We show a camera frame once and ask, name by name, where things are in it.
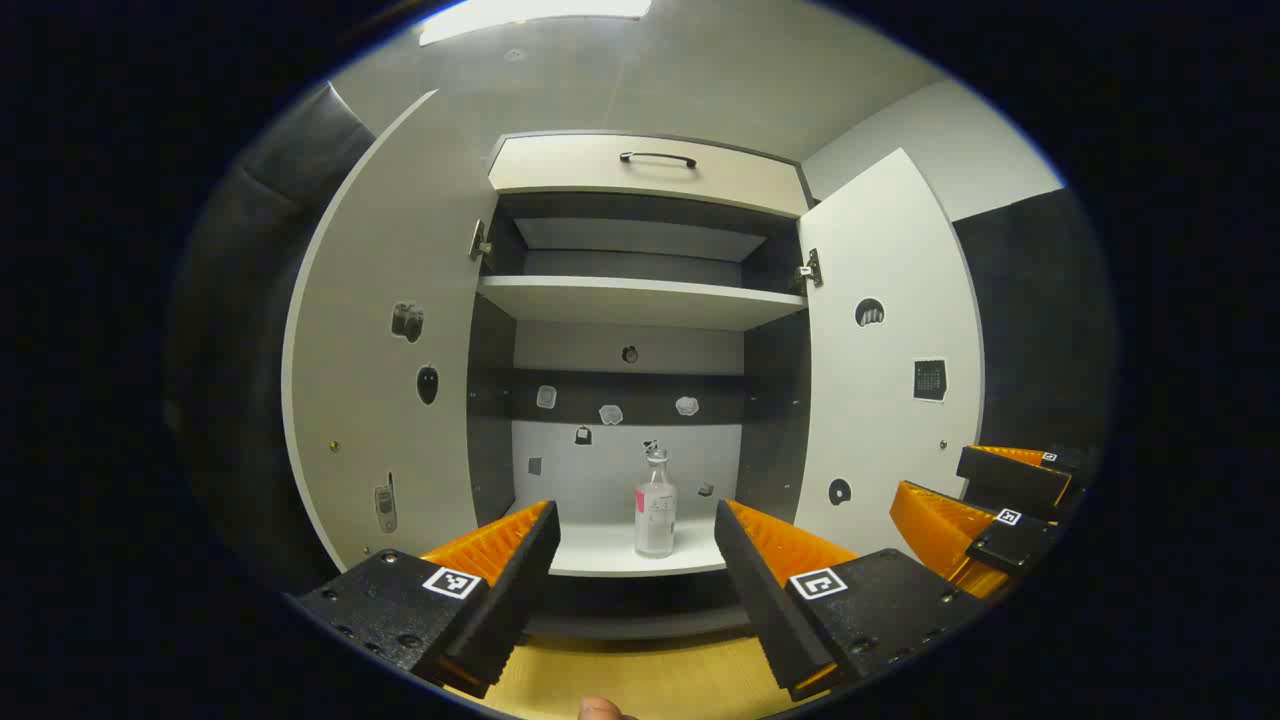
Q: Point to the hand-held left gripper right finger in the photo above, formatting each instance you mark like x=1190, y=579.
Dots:
x=760, y=590

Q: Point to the clear plastic bottle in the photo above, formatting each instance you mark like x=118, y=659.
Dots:
x=655, y=515

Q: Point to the white drawer front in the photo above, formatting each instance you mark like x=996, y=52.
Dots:
x=600, y=170

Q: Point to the white cabinet shelf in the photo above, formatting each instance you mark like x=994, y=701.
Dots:
x=640, y=300

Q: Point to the white and grey cabinet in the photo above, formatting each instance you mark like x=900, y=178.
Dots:
x=630, y=470

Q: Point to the metal door hinge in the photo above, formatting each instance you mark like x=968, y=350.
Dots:
x=810, y=270
x=480, y=242

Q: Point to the white cabinet door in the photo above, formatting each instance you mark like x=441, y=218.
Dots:
x=370, y=400
x=890, y=400

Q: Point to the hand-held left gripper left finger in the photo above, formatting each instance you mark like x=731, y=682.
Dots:
x=520, y=590

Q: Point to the ceiling light panel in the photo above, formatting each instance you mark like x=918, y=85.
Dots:
x=530, y=15

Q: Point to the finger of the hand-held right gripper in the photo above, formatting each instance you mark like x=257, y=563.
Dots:
x=1010, y=482
x=1010, y=545

